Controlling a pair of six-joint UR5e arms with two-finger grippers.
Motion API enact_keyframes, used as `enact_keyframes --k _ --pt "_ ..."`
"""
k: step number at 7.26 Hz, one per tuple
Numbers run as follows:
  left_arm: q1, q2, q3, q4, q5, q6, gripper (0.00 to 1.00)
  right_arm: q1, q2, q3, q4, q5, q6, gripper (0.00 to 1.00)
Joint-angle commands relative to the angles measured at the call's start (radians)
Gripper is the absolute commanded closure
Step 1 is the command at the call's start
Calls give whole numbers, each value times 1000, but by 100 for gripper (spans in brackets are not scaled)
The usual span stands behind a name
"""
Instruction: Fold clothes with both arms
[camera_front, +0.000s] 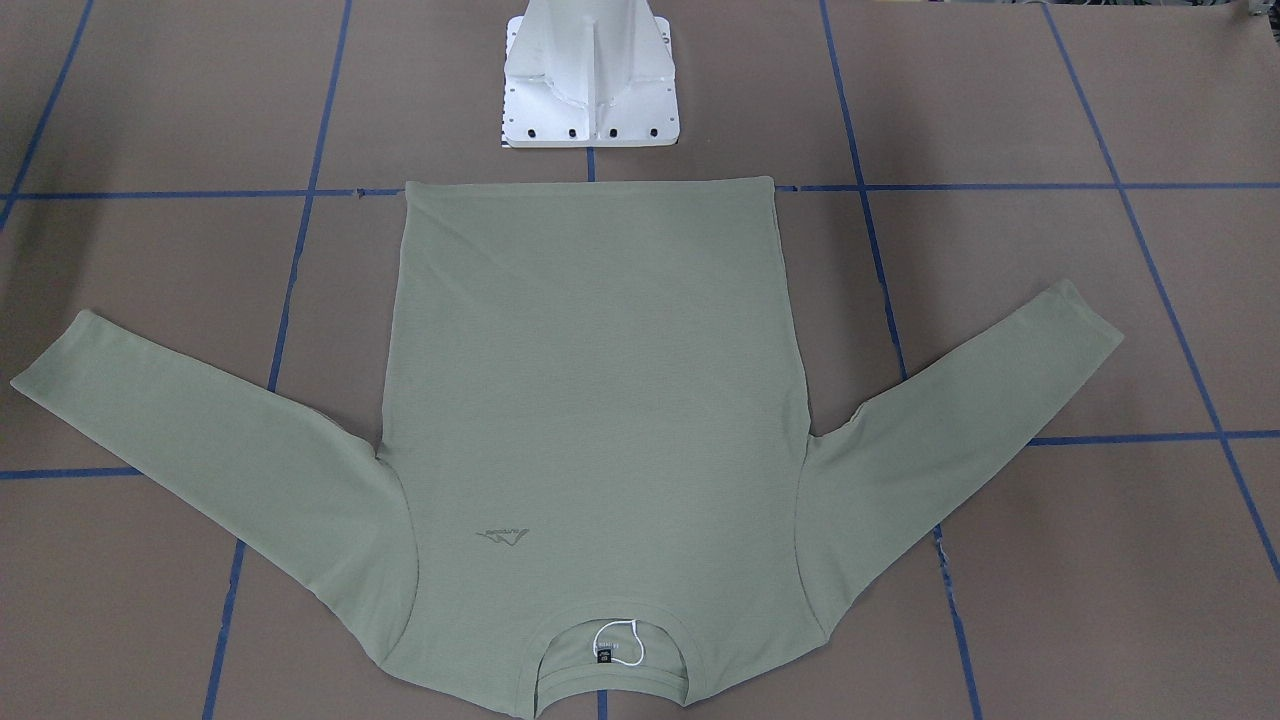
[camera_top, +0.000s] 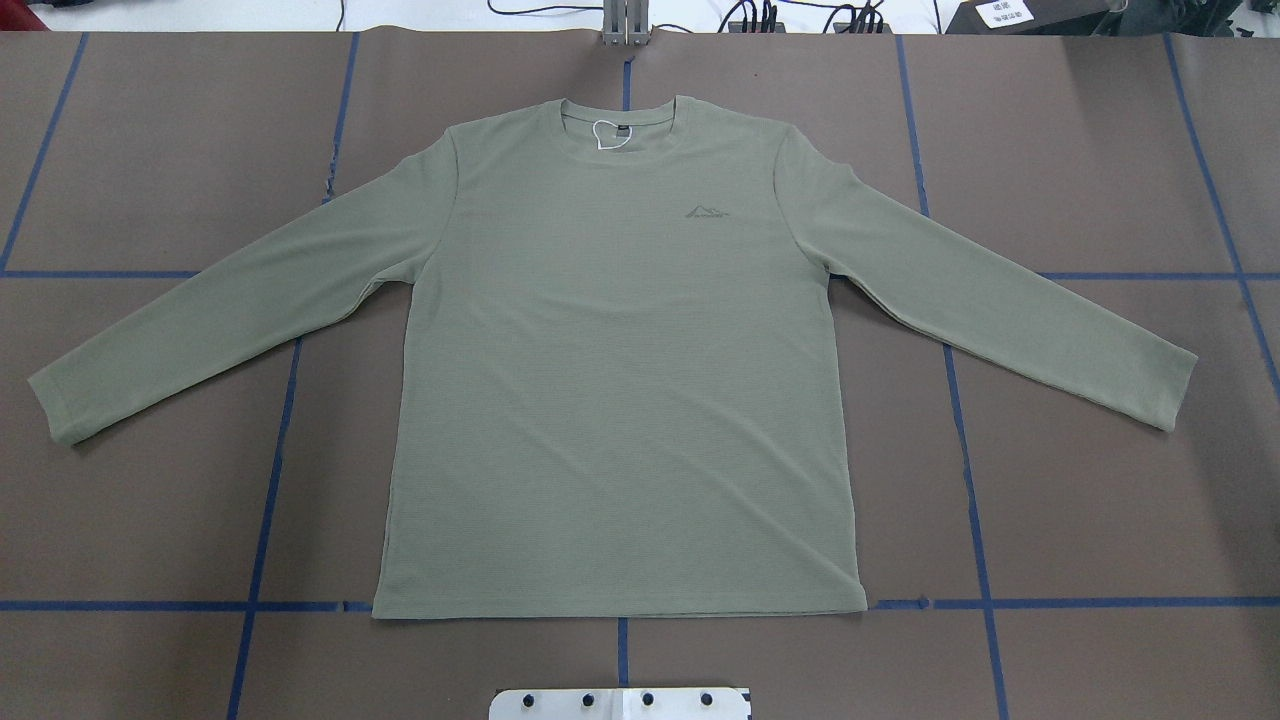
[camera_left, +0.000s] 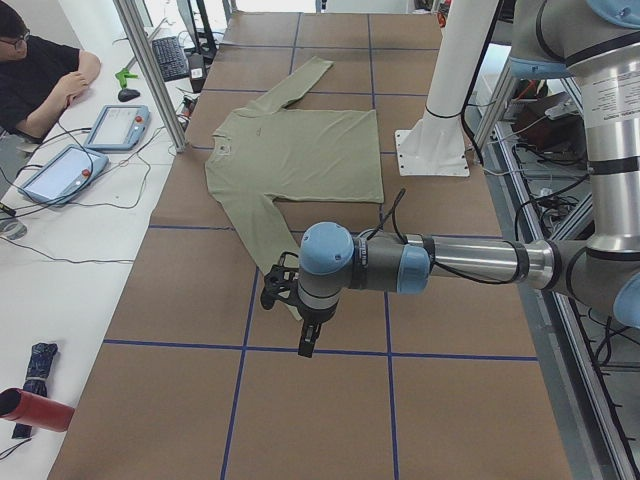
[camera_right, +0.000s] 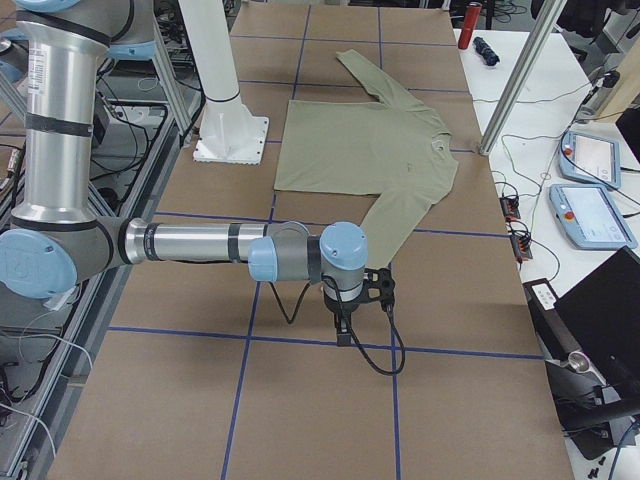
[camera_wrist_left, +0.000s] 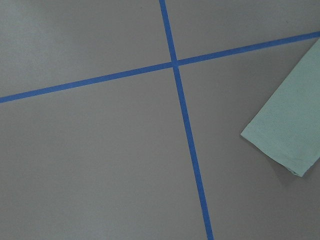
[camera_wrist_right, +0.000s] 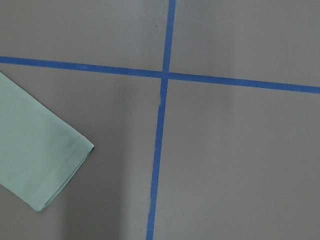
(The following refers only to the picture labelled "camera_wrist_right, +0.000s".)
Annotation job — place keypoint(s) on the olive green long-sleeve shirt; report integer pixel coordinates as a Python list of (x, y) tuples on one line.
[(39, 152)]

